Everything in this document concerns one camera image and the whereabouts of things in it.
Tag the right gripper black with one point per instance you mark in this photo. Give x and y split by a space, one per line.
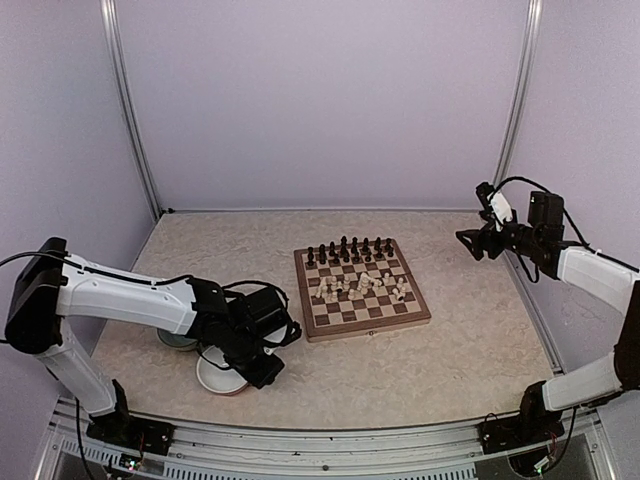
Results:
479 235

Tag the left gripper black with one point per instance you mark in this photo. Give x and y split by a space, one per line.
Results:
261 377

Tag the wooden chess board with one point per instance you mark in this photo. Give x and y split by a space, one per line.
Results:
354 313

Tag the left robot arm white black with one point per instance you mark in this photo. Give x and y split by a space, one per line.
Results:
56 285

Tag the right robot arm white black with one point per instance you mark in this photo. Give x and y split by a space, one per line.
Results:
613 284

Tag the black chess pieces row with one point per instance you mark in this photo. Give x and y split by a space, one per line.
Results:
370 253

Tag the white ceramic bowl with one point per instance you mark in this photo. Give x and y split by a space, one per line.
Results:
215 375

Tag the green glass bowl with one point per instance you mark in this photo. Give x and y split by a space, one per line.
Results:
176 342

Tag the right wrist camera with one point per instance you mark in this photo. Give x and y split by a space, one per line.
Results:
496 210

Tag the front aluminium rail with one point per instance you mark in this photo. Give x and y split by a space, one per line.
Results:
201 450

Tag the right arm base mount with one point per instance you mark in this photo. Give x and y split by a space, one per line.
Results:
507 433

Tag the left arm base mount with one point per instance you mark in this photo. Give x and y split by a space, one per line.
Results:
140 434

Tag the right aluminium frame post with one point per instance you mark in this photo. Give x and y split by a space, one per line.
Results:
523 77

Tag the aluminium frame post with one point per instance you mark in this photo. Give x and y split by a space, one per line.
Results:
523 77
116 52

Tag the left aluminium frame post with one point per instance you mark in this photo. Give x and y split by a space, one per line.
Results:
116 52

